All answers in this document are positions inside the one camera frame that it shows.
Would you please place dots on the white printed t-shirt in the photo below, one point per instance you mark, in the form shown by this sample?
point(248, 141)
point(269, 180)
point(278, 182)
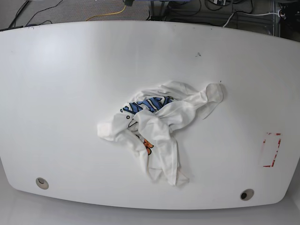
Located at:
point(145, 123)

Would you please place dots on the red tape rectangle marking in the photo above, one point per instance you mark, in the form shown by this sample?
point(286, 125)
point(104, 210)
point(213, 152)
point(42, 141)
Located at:
point(270, 148)

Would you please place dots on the right table cable grommet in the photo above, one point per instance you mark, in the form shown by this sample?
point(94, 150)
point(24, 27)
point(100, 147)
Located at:
point(247, 194)

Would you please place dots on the table cable grommet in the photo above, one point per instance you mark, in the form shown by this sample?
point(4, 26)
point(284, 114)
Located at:
point(247, 194)
point(42, 183)

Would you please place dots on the left table cable grommet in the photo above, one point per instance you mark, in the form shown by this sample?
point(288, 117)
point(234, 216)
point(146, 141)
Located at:
point(42, 183)

